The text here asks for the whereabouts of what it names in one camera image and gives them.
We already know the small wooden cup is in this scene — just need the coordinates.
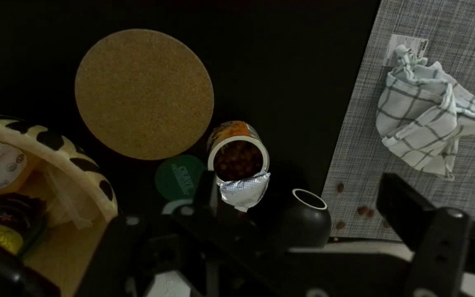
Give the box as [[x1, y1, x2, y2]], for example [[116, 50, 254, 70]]
[[205, 119, 273, 215]]

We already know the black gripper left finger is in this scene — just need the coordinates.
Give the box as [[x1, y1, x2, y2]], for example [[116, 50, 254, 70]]
[[76, 213, 218, 297]]

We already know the white checked cloth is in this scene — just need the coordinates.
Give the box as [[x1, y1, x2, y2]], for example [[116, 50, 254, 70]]
[[375, 43, 475, 183]]

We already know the black cup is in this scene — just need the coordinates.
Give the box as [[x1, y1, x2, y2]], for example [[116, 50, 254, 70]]
[[278, 187, 334, 251]]

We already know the round cork mat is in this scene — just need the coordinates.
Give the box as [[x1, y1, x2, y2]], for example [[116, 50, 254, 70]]
[[73, 27, 216, 162]]

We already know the wooden bowl with zebra pattern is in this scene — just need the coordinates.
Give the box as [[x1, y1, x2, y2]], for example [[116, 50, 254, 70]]
[[0, 111, 121, 297]]

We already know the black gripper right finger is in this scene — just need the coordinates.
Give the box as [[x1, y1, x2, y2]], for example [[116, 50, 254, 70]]
[[376, 172, 472, 297]]

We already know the dark jar with gold lid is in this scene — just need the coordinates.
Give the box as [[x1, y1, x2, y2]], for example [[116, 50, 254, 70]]
[[0, 192, 50, 261]]

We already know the grey woven placemat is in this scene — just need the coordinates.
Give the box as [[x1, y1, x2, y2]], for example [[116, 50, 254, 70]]
[[322, 0, 475, 243]]

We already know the green plastic lid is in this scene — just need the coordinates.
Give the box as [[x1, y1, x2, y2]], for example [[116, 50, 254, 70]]
[[154, 154, 208, 203]]

